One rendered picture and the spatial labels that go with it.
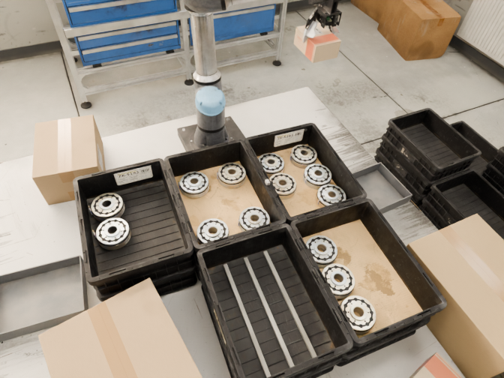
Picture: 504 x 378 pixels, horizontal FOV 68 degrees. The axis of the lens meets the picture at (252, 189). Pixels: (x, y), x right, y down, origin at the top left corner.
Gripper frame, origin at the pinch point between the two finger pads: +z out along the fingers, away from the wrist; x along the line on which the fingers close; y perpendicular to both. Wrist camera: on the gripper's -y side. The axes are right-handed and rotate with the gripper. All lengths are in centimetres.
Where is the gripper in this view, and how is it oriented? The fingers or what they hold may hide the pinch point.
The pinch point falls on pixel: (317, 38)
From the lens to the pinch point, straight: 170.3
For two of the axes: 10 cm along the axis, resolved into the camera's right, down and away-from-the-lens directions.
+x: 9.0, -3.0, 3.1
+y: 4.2, 7.2, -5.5
